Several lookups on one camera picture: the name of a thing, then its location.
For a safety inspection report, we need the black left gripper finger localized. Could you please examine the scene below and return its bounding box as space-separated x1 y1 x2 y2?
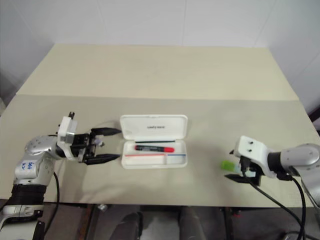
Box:
85 153 121 166
90 127 122 140

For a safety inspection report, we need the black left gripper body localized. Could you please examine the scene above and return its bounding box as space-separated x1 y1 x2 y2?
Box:
70 132 99 164

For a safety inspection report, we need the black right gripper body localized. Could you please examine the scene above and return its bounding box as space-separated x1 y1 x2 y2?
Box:
239 156 264 188

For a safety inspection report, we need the small green block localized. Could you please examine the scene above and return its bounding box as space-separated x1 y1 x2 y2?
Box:
220 160 245 173

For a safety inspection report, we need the white pencil case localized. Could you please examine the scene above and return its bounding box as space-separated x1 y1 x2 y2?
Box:
119 114 189 170

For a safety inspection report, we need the red marker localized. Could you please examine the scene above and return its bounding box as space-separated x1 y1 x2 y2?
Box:
134 144 175 153

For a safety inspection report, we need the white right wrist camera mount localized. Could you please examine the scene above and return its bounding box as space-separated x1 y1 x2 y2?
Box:
233 135 277 179

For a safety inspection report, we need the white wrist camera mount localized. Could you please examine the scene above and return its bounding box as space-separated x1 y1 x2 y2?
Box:
55 111 79 161
233 135 277 179

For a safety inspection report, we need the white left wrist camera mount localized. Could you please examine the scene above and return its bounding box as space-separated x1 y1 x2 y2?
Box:
55 111 79 161

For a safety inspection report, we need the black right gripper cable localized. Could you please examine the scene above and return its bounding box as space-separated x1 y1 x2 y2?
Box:
249 182 305 235

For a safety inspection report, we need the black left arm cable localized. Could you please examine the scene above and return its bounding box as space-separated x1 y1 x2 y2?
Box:
39 171 61 237

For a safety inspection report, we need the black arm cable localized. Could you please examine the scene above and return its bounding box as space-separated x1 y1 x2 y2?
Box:
39 171 61 237
289 171 308 240

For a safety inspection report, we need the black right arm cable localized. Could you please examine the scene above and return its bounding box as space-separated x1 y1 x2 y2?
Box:
289 171 308 240

